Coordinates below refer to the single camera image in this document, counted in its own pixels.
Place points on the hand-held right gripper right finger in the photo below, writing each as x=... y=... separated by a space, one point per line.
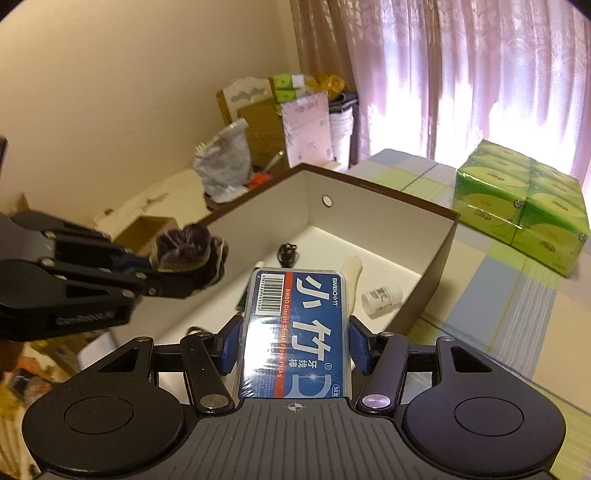
x=361 y=346

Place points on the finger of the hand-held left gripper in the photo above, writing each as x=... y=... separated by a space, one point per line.
x=92 y=244
x=129 y=286

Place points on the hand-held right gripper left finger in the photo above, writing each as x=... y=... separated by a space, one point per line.
x=231 y=346

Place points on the small white bottle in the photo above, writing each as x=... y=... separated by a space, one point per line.
x=381 y=299

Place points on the blue dental floss box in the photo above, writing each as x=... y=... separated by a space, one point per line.
x=295 y=332

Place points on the brown cardboard box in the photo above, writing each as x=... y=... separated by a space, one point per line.
x=369 y=217

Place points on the checked tablecloth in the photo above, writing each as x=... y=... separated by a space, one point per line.
x=508 y=323

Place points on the grey plastic bag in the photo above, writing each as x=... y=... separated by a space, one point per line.
x=224 y=161

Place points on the orange plastic object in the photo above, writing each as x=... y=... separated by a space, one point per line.
x=258 y=180

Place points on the brown cardboard carton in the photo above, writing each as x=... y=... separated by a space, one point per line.
x=265 y=138

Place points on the white bucket stack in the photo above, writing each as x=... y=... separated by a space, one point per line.
x=342 y=134

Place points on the green tissue multipack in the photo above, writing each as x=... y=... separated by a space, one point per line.
x=521 y=203

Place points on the pink white carton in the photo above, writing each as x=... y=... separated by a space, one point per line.
x=307 y=129

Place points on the small green tissue pack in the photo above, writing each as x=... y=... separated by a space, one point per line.
x=288 y=87

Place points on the yellow plastic bag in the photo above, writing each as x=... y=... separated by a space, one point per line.
x=328 y=83

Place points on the pink curtain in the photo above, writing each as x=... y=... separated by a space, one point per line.
x=461 y=69

